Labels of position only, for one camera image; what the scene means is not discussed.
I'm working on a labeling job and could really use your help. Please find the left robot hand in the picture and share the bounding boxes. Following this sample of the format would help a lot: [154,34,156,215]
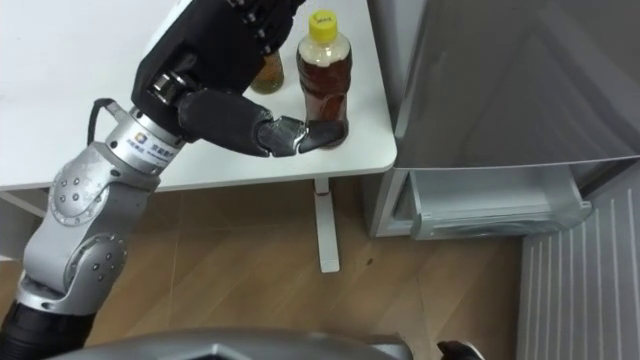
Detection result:
[130,0,348,159]

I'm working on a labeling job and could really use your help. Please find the amber drink bottle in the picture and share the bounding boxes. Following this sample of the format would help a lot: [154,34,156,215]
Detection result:
[249,49,286,96]

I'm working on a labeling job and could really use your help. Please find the brown tea bottle yellow cap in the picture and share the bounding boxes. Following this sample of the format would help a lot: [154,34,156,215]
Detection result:
[296,9,353,149]

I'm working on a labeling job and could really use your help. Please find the white desk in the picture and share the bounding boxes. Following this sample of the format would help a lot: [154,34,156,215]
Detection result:
[0,0,399,274]

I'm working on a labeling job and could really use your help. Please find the grey fridge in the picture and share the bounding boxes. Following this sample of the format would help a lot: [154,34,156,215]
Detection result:
[366,0,640,241]

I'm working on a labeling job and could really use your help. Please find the robot body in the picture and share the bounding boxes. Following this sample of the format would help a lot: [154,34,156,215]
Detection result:
[47,327,415,360]

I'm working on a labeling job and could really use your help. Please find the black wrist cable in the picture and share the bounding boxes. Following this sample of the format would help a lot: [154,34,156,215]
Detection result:
[86,97,117,147]

